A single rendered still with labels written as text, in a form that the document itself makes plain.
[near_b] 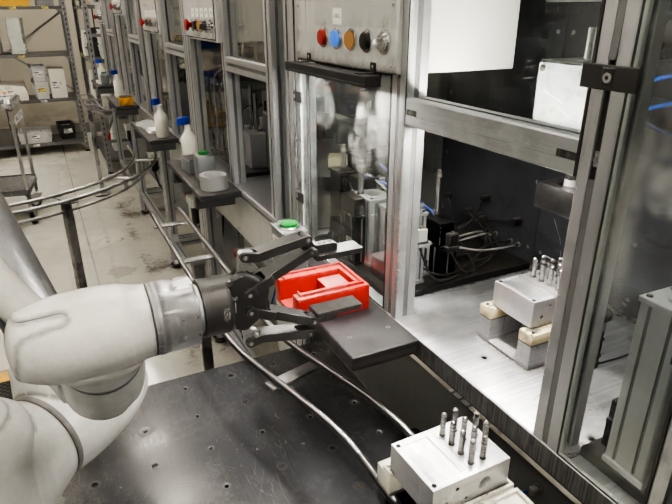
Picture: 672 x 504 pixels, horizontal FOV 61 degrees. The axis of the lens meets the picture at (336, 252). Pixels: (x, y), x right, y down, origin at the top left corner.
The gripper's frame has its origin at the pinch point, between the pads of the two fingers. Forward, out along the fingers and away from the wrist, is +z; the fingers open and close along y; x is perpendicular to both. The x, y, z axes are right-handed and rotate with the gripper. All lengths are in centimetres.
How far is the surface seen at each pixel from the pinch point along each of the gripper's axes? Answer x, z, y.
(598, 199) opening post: -22.3, 21.4, 14.8
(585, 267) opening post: -22.2, 21.4, 6.3
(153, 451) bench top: 29, -26, -44
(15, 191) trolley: 392, -62, -85
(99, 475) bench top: 28, -36, -44
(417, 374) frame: 32, 38, -48
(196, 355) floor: 165, 10, -112
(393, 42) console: 21.2, 20.5, 29.7
